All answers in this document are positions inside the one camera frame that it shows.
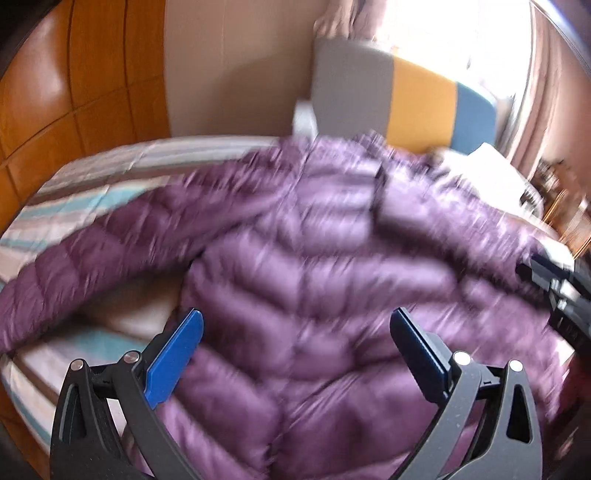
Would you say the purple quilted down jacket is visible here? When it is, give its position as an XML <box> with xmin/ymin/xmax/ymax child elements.
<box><xmin>1</xmin><ymin>135</ymin><xmax>563</xmax><ymax>479</ymax></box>

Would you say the rattan wooden chair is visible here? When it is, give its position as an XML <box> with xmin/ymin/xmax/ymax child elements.
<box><xmin>543</xmin><ymin>184</ymin><xmax>590</xmax><ymax>259</ymax></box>

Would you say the white printed pillow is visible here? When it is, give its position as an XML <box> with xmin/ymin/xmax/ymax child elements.
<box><xmin>432</xmin><ymin>143</ymin><xmax>544</xmax><ymax>219</ymax></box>

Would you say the right pink curtain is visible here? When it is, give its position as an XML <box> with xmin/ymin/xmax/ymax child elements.
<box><xmin>504</xmin><ymin>1</ymin><xmax>590</xmax><ymax>184</ymax></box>

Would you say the pink curtain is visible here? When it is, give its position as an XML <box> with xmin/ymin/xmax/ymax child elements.
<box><xmin>504</xmin><ymin>1</ymin><xmax>590</xmax><ymax>184</ymax></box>
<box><xmin>314</xmin><ymin>0</ymin><xmax>388</xmax><ymax>41</ymax></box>

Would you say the striped bed cover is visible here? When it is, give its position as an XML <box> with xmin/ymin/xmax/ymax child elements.
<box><xmin>1</xmin><ymin>136</ymin><xmax>276</xmax><ymax>452</ymax></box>

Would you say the window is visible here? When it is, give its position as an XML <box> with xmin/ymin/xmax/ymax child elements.
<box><xmin>376</xmin><ymin>0</ymin><xmax>532</xmax><ymax>104</ymax></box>

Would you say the grey yellow blue sofa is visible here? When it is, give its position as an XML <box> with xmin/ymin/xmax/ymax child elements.
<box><xmin>293</xmin><ymin>38</ymin><xmax>497</xmax><ymax>154</ymax></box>

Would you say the left pink curtain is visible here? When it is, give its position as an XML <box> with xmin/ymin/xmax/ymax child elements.
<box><xmin>314</xmin><ymin>0</ymin><xmax>388</xmax><ymax>41</ymax></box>

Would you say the wooden wardrobe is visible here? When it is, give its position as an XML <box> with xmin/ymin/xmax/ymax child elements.
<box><xmin>1</xmin><ymin>1</ymin><xmax>170</xmax><ymax>227</ymax></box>

